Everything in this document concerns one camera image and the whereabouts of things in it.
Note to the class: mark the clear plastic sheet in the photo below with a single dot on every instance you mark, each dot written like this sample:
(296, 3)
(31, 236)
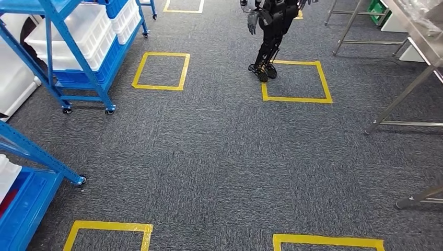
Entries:
(422, 14)

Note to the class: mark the white vehicle with red stripe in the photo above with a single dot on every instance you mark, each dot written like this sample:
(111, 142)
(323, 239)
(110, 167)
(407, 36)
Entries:
(14, 83)

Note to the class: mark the blue metal shelf rack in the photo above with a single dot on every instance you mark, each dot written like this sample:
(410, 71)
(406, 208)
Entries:
(34, 152)
(152, 8)
(80, 57)

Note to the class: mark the yellow floor tape square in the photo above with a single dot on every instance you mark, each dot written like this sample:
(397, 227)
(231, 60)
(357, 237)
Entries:
(297, 99)
(110, 226)
(299, 15)
(183, 11)

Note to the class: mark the red flat item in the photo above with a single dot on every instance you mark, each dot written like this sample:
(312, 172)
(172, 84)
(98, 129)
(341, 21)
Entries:
(7, 204)

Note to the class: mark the green plastic crate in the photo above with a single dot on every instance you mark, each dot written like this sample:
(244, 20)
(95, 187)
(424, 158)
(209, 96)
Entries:
(377, 8)

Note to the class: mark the white cabinet panel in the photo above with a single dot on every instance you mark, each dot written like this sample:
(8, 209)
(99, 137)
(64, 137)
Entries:
(393, 26)

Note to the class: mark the black humanoid robot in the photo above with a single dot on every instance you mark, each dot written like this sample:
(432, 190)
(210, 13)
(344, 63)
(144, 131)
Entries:
(273, 24)

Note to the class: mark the stainless steel table frame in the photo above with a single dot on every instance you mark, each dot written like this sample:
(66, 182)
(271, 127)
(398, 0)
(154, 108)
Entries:
(347, 26)

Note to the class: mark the white plastic bin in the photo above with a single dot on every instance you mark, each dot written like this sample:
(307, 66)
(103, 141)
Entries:
(86, 20)
(7, 173)
(126, 17)
(129, 34)
(100, 55)

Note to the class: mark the grey hand of humanoid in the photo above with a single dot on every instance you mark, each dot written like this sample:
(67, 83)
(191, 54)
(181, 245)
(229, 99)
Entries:
(304, 3)
(252, 22)

